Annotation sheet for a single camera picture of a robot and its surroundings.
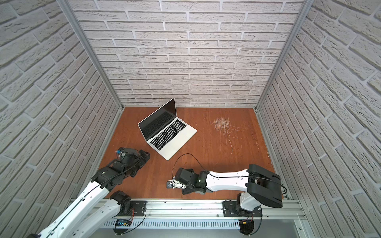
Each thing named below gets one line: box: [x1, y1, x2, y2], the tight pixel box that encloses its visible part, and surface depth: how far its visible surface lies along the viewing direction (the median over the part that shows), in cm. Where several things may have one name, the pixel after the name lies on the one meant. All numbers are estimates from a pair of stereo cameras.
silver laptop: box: [137, 98, 198, 161], surface depth 105 cm
